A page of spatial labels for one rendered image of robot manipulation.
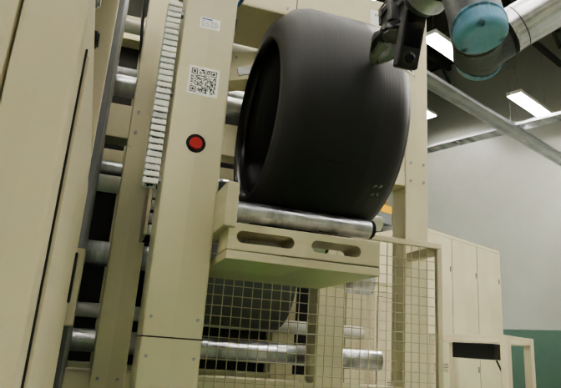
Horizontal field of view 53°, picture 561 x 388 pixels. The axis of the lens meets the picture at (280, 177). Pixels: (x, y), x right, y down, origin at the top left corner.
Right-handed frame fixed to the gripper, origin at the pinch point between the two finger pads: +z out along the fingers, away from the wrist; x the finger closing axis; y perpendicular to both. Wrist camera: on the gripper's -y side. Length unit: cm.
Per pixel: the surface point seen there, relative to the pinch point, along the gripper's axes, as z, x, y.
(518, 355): 916, -812, 76
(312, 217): 18.5, 7.5, -31.8
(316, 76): 2.0, 13.4, -5.6
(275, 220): 19.2, 16.2, -33.7
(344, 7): 42, -12, 53
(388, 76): 1.1, -3.9, -1.9
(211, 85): 22.3, 32.7, -0.2
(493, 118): 604, -560, 425
